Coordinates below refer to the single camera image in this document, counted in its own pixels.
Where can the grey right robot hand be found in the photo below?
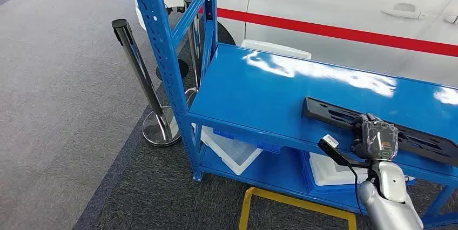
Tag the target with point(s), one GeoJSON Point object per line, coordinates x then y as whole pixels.
{"type": "Point", "coordinates": [375, 139]}

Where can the long black plastic part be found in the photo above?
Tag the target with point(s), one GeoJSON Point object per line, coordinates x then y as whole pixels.
{"type": "Point", "coordinates": [329, 112]}

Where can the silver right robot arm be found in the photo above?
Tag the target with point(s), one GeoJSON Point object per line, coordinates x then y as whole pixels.
{"type": "Point", "coordinates": [390, 182]}

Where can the blue metal shelf rack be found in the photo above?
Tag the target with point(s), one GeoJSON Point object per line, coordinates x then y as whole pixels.
{"type": "Point", "coordinates": [257, 89]}

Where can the blue plastic crate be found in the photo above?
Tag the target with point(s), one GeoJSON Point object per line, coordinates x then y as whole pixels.
{"type": "Point", "coordinates": [307, 174]}

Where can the blue plastic bin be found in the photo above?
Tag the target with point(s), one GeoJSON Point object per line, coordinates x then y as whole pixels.
{"type": "Point", "coordinates": [268, 147]}

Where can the clear white plastic bin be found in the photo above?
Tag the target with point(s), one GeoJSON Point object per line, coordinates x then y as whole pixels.
{"type": "Point", "coordinates": [232, 153]}

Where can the yellow floor tape outline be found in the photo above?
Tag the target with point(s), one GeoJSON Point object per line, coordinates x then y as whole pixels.
{"type": "Point", "coordinates": [247, 207]}

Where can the black round floor base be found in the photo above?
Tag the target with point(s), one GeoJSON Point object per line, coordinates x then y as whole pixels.
{"type": "Point", "coordinates": [182, 68]}

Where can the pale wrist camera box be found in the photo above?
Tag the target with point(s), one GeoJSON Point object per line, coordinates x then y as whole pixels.
{"type": "Point", "coordinates": [331, 140]}

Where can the chrome stanchion post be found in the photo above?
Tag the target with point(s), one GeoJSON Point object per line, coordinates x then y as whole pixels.
{"type": "Point", "coordinates": [137, 64]}
{"type": "Point", "coordinates": [195, 42]}

